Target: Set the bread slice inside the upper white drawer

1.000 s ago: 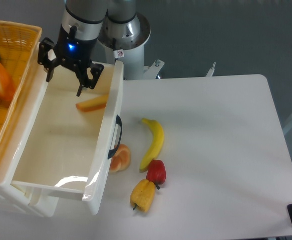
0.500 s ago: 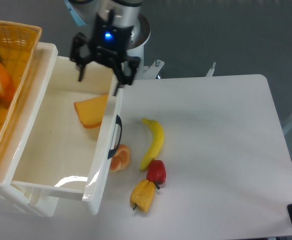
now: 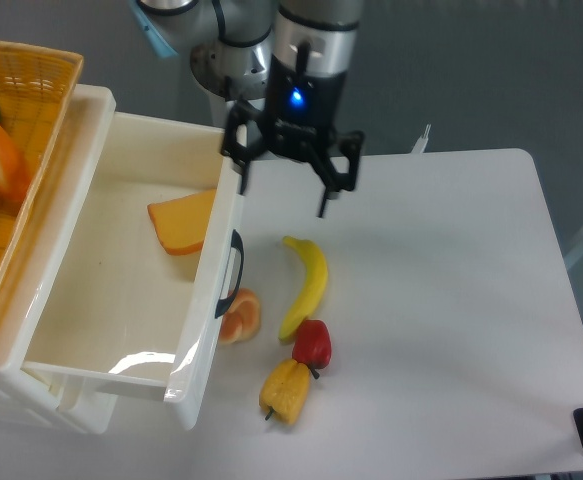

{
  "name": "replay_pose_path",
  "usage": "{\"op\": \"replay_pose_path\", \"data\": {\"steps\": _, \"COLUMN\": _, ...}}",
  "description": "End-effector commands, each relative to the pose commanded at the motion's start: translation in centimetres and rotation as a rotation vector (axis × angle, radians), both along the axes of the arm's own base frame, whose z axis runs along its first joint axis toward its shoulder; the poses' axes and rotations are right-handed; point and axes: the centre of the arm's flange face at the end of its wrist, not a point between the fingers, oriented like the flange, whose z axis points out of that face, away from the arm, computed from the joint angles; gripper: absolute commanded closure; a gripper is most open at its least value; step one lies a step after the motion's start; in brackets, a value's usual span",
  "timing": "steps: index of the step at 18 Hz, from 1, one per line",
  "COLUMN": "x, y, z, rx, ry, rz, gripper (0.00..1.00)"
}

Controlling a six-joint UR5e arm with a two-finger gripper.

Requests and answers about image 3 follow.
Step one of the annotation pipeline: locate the yellow toy banana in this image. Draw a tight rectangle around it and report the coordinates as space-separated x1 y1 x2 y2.
278 236 329 343

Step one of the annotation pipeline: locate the upper white drawer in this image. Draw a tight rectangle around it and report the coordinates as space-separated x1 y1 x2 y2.
25 113 242 430

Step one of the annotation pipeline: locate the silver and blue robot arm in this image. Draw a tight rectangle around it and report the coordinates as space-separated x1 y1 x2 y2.
130 1 365 202

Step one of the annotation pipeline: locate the white drawer cabinet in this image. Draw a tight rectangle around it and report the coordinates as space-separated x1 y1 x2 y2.
0 85 116 433

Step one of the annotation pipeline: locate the orange toy croissant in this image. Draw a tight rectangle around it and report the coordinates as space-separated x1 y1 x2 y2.
218 288 261 345

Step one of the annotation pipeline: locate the black drawer handle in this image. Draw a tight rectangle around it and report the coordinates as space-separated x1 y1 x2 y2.
214 230 245 318

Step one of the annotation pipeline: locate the red toy bell pepper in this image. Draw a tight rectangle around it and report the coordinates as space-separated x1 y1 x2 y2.
292 319 332 370

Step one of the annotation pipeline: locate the yellow woven basket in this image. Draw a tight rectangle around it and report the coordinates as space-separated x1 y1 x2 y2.
0 41 83 294

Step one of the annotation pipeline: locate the yellow toy bell pepper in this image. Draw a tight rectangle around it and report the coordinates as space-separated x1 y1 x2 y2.
259 358 320 426

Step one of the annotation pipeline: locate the toy bread slice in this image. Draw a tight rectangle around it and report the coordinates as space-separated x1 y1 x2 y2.
147 189 216 256

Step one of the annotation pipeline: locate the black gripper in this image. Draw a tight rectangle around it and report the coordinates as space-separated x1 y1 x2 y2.
220 54 366 219

